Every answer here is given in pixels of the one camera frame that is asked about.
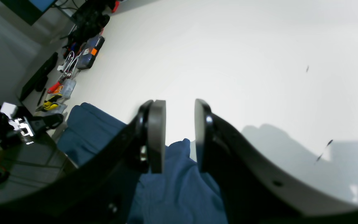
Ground dark organiser case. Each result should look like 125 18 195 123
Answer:
76 35 105 70

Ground red handled screwdriver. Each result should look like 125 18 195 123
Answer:
47 79 64 94

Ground dark blue T-shirt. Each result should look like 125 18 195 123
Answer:
57 103 228 224

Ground white coiled cable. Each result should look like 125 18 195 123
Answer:
58 50 80 78

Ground black flat bar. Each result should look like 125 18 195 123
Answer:
18 52 58 102

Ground clear plastic parts box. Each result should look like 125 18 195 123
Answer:
51 78 76 99

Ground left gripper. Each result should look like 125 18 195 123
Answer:
0 102 64 147

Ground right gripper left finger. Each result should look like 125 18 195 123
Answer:
0 100 166 224

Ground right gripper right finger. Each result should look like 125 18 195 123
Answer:
195 99 358 224

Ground yellow black pliers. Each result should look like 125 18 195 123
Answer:
35 94 63 112

